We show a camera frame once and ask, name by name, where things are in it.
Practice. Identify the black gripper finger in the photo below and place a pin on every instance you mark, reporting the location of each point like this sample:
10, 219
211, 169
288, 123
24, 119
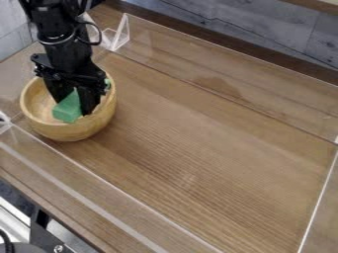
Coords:
58, 88
89, 98

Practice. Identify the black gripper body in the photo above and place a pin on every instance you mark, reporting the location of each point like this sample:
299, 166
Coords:
68, 63

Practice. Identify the wooden bowl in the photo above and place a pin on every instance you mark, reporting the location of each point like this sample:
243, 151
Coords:
40, 108

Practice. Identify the green rectangular block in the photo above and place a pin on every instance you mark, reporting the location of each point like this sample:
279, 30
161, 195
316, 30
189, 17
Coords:
66, 110

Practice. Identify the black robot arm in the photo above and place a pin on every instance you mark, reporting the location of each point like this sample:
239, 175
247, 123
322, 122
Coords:
56, 18

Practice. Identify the black table leg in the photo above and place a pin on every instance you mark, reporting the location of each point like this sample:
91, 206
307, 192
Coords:
40, 237

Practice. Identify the clear acrylic corner bracket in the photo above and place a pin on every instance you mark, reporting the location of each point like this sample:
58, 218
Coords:
108, 38

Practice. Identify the clear acrylic tray wall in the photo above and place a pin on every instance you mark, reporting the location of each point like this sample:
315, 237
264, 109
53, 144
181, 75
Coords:
216, 162

